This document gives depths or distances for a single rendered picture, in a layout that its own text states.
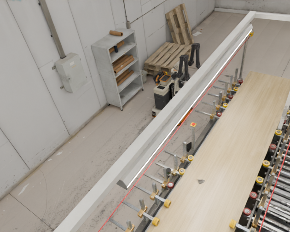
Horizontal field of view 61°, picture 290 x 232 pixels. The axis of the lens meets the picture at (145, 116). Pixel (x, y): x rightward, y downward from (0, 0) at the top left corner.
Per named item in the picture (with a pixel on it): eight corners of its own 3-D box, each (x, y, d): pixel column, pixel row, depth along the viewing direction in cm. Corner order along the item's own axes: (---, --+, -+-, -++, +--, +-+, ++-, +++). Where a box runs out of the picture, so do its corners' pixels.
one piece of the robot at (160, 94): (155, 113, 524) (151, 79, 469) (168, 98, 555) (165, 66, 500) (168, 117, 508) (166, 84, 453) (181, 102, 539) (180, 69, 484)
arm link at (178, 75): (181, 52, 403) (178, 55, 397) (189, 55, 398) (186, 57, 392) (178, 74, 435) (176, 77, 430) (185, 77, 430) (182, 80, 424)
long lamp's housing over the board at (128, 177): (112, 182, 155) (109, 174, 149) (241, 29, 292) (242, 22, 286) (127, 190, 149) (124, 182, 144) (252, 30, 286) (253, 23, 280)
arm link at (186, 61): (185, 54, 401) (182, 57, 395) (188, 55, 398) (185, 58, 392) (186, 77, 429) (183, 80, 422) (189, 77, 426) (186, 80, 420)
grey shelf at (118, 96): (107, 105, 591) (90, 45, 488) (130, 85, 642) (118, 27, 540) (122, 110, 569) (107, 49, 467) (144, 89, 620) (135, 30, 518)
